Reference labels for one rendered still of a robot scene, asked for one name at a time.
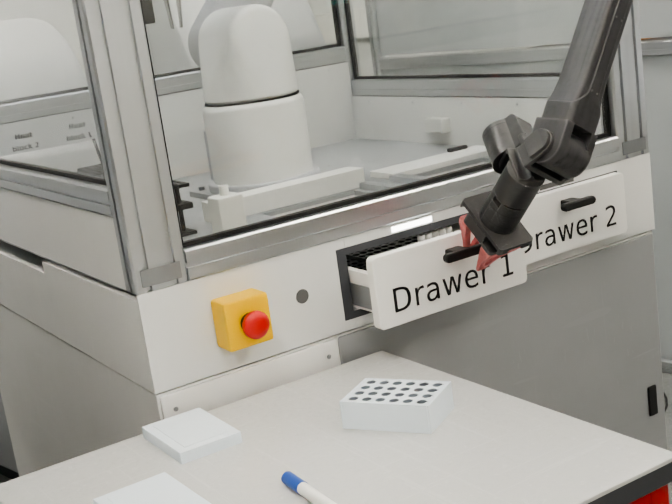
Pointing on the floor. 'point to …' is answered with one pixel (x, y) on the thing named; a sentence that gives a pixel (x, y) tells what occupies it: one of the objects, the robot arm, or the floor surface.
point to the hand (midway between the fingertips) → (475, 257)
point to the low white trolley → (379, 453)
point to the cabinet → (625, 369)
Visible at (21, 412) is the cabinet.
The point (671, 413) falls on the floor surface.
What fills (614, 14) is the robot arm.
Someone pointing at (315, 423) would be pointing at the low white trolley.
